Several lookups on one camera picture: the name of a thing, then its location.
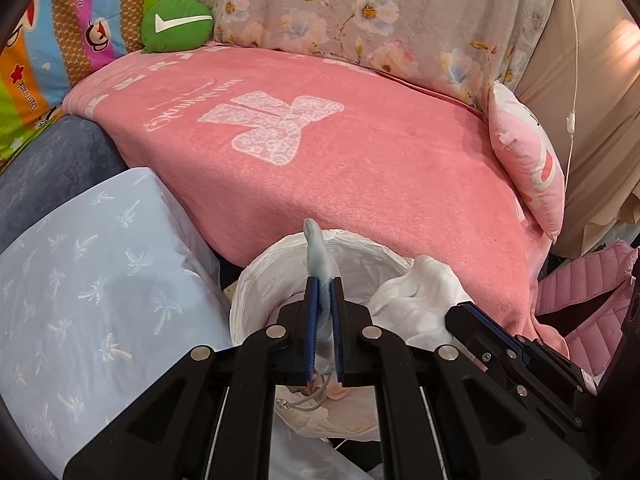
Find white lined trash bin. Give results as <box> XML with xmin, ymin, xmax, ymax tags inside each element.
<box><xmin>229</xmin><ymin>227</ymin><xmax>416</xmax><ymax>441</ymax></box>

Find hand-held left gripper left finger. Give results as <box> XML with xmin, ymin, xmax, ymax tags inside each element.
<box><xmin>62</xmin><ymin>279</ymin><xmax>319</xmax><ymax>480</ymax></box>

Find blue-grey cushion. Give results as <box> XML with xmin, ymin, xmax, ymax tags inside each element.
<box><xmin>0</xmin><ymin>116</ymin><xmax>128</xmax><ymax>256</ymax></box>

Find white cloth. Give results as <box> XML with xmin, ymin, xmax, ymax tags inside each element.
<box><xmin>369</xmin><ymin>255</ymin><xmax>468</xmax><ymax>346</ymax></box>

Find pink quilted jacket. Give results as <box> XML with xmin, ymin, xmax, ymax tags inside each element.
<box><xmin>536</xmin><ymin>239</ymin><xmax>640</xmax><ymax>378</ymax></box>

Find grey floral bedsheet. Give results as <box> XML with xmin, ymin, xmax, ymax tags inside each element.
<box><xmin>160</xmin><ymin>0</ymin><xmax>561</xmax><ymax>111</ymax></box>

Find white cable with switch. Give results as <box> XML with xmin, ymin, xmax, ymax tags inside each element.
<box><xmin>559</xmin><ymin>0</ymin><xmax>581</xmax><ymax>173</ymax></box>

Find striped monkey print blanket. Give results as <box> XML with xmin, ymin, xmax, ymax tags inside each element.
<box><xmin>0</xmin><ymin>0</ymin><xmax>166</xmax><ymax>161</ymax></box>

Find white plastic bag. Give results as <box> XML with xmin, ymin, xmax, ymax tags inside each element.
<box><xmin>270</xmin><ymin>410</ymin><xmax>386</xmax><ymax>480</ymax></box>

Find green round cushion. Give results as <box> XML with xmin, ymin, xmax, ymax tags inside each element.
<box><xmin>140</xmin><ymin>0</ymin><xmax>215</xmax><ymax>54</ymax></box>

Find light blue face mask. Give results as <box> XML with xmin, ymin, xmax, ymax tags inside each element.
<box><xmin>301</xmin><ymin>217</ymin><xmax>347</xmax><ymax>386</ymax></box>

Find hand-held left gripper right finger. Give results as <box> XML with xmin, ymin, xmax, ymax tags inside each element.
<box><xmin>331</xmin><ymin>279</ymin><xmax>601</xmax><ymax>480</ymax></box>

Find pink blanket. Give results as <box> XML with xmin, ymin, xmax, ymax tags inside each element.
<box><xmin>61</xmin><ymin>45</ymin><xmax>568</xmax><ymax>361</ymax></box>

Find pink and white cushion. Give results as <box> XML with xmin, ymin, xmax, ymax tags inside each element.
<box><xmin>487</xmin><ymin>81</ymin><xmax>567</xmax><ymax>245</ymax></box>

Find beige fabric cover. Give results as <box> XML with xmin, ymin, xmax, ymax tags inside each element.
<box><xmin>515</xmin><ymin>0</ymin><xmax>640</xmax><ymax>258</ymax></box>

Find light blue palm-print pillow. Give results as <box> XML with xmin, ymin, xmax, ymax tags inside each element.
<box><xmin>0</xmin><ymin>167</ymin><xmax>241</xmax><ymax>461</ymax></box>

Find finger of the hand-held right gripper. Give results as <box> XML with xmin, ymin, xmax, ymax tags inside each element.
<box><xmin>444</xmin><ymin>301</ymin><xmax>527</xmax><ymax>377</ymax></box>

